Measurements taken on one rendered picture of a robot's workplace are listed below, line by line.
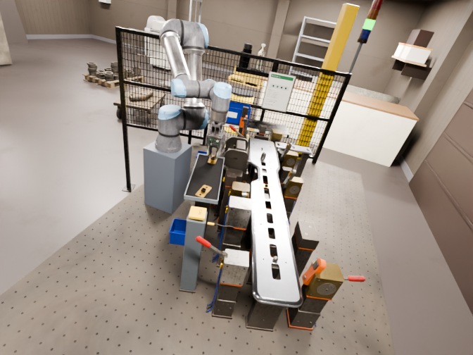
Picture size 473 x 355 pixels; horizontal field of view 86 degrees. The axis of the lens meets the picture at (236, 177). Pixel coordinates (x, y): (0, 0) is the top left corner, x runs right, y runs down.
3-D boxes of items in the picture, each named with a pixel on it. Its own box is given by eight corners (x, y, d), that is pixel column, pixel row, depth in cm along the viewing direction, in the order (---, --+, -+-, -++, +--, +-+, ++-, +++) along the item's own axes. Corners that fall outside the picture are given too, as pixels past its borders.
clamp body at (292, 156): (288, 196, 197) (302, 157, 178) (273, 193, 196) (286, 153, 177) (287, 191, 202) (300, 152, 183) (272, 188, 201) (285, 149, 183)
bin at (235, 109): (248, 125, 214) (251, 110, 207) (212, 120, 211) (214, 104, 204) (247, 118, 227) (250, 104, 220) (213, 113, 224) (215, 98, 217)
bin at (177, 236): (186, 246, 138) (187, 234, 133) (168, 244, 137) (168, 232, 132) (190, 232, 147) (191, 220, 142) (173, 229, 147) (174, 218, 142)
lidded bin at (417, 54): (424, 64, 462) (433, 49, 448) (404, 60, 468) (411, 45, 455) (418, 62, 498) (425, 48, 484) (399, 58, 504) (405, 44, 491)
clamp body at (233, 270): (231, 320, 110) (248, 267, 90) (205, 317, 109) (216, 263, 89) (232, 303, 116) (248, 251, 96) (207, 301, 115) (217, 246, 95)
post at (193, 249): (195, 293, 117) (205, 224, 93) (179, 291, 116) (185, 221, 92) (198, 279, 123) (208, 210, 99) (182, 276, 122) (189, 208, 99)
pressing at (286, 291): (312, 310, 89) (313, 307, 88) (249, 301, 87) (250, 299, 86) (274, 142, 205) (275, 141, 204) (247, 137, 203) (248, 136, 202)
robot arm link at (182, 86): (154, 9, 119) (177, 84, 100) (177, 14, 124) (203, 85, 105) (152, 32, 128) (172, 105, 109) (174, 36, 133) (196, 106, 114)
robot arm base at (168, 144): (149, 147, 140) (148, 130, 135) (164, 138, 152) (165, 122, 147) (173, 156, 137) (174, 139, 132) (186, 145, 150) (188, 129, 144)
